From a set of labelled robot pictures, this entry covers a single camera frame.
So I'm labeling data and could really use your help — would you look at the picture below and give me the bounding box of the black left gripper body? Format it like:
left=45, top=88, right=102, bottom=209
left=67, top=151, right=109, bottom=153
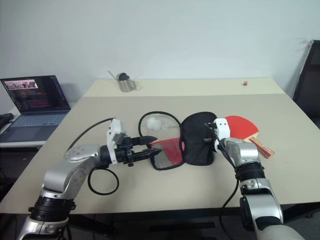
left=115, top=136, right=141, bottom=168

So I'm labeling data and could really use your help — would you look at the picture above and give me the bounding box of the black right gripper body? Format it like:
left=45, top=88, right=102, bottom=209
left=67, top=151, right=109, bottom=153
left=203, top=136, right=219, bottom=153

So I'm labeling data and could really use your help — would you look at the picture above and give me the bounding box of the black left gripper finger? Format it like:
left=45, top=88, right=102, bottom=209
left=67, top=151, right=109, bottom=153
left=131, top=148, right=162, bottom=162
left=138, top=134, right=159, bottom=146

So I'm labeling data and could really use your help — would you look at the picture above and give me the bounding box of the black and red paddle case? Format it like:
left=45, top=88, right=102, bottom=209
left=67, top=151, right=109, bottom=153
left=137, top=111, right=218, bottom=172

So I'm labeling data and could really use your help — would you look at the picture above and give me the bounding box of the white fluffy pompom keychain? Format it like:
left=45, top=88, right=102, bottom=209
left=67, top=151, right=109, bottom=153
left=145, top=116, right=169, bottom=132

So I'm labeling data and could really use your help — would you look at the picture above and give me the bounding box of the red table tennis paddle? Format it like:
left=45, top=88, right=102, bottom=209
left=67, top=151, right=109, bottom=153
left=223, top=114, right=276, bottom=160

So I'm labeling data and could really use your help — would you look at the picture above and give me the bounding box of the steel watering can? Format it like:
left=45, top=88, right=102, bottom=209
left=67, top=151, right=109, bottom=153
left=107, top=70, right=137, bottom=93

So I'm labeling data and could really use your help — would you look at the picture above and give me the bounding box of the black table underframe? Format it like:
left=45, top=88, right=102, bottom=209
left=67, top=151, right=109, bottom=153
left=67, top=202, right=316, bottom=240

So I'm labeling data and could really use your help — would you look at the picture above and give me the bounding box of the open grey laptop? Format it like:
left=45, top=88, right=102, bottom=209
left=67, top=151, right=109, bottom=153
left=0, top=74, right=72, bottom=144

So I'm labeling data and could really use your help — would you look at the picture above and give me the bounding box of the white side desk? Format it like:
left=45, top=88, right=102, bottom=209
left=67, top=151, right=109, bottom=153
left=0, top=99, right=73, bottom=149

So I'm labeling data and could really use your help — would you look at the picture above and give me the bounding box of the black chair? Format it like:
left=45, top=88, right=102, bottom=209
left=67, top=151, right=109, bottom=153
left=291, top=39, right=320, bottom=120

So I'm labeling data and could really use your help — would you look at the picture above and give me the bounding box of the black bag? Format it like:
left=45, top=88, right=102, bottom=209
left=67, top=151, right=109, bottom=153
left=0, top=112, right=15, bottom=136

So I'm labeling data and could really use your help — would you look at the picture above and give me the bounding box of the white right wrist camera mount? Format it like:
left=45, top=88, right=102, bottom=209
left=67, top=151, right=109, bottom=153
left=213, top=118, right=232, bottom=153

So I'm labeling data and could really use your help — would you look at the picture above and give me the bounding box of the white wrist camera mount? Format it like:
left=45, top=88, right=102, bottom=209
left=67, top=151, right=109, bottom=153
left=213, top=118, right=232, bottom=153
left=106, top=118, right=129, bottom=166

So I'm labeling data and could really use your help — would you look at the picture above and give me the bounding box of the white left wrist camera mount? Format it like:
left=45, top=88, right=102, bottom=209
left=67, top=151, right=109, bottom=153
left=106, top=118, right=129, bottom=166

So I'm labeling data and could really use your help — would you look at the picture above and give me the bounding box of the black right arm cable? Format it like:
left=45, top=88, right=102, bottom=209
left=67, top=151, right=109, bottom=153
left=204, top=121, right=242, bottom=240

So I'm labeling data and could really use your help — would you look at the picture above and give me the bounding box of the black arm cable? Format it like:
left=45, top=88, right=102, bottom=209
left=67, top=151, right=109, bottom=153
left=204, top=121, right=242, bottom=240
left=66, top=117, right=120, bottom=196

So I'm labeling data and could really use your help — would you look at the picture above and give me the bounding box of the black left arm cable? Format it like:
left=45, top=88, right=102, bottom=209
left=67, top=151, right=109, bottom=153
left=66, top=117, right=120, bottom=196

